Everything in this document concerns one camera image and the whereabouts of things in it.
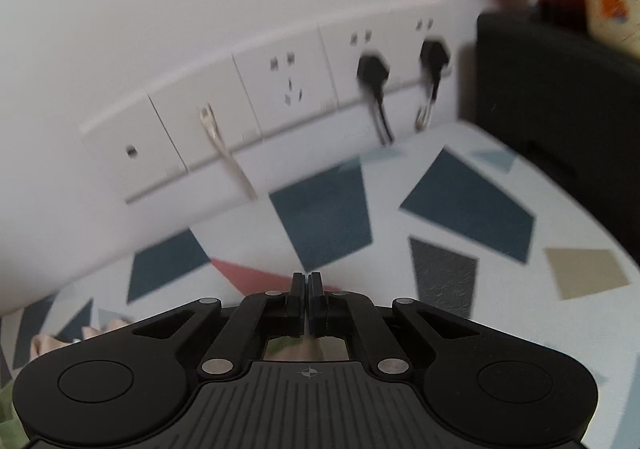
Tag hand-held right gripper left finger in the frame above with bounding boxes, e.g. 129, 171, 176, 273
120, 271, 307, 381

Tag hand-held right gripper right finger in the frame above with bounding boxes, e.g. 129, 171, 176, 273
307, 271, 493, 381

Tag green and white patterned shirt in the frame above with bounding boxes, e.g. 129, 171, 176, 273
0, 319, 348, 440

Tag geometric patterned table mat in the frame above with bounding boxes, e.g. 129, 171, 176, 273
0, 121, 640, 449

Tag black power plug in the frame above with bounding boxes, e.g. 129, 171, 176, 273
414, 38, 453, 132
355, 51, 396, 147

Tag black rectangular case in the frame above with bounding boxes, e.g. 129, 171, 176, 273
475, 11, 640, 271

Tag yellow printed box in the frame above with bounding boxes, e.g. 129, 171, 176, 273
580, 0, 640, 56

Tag white network cable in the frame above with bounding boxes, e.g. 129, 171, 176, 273
197, 104, 259, 202

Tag white wall plate with hole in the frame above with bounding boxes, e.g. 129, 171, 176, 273
80, 91, 190, 204

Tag white empty wall socket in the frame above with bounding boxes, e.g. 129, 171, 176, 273
232, 26, 340, 142

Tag white network wall plate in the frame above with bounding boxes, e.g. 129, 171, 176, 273
147, 56, 263, 174

